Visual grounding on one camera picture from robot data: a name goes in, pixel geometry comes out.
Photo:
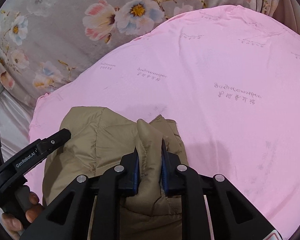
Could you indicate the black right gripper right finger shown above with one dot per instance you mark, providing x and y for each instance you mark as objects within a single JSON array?
[{"x": 212, "y": 207}]

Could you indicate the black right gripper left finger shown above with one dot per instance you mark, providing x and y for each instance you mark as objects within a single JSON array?
[{"x": 89, "y": 208}]

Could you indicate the khaki quilted puffer jacket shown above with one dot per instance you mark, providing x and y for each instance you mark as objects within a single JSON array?
[{"x": 99, "y": 139}]

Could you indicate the person's left hand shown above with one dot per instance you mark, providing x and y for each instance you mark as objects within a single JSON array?
[{"x": 13, "y": 225}]

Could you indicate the white satin curtain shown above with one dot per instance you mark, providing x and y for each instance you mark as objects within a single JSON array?
[{"x": 14, "y": 124}]

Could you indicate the pink printed bed sheet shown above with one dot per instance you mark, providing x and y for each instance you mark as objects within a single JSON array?
[{"x": 229, "y": 78}]

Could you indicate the grey floral quilt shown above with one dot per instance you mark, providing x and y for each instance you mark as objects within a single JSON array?
[{"x": 45, "y": 44}]

